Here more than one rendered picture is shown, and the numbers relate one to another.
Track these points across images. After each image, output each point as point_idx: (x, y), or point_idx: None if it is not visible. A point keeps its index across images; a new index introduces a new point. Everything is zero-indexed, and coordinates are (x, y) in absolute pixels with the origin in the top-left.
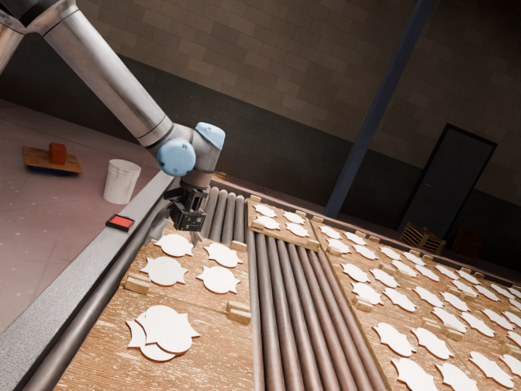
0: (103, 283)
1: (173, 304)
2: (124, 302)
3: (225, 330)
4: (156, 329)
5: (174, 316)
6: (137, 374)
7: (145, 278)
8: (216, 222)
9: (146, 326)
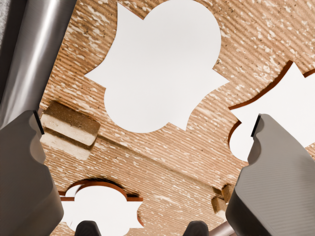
0: (12, 82)
1: (135, 168)
2: (49, 157)
3: (192, 212)
4: (86, 216)
5: (119, 203)
6: (64, 234)
7: (79, 140)
8: None
9: (72, 212)
